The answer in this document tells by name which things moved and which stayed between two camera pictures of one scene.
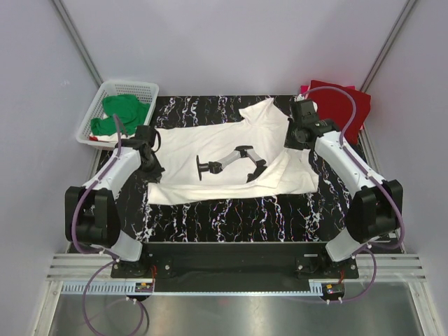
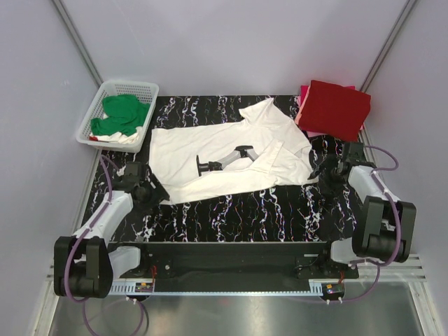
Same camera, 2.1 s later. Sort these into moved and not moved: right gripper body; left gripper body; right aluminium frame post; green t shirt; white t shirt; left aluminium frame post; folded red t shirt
Moved: white t shirt; left gripper body; right gripper body
Not moved: left aluminium frame post; folded red t shirt; green t shirt; right aluminium frame post
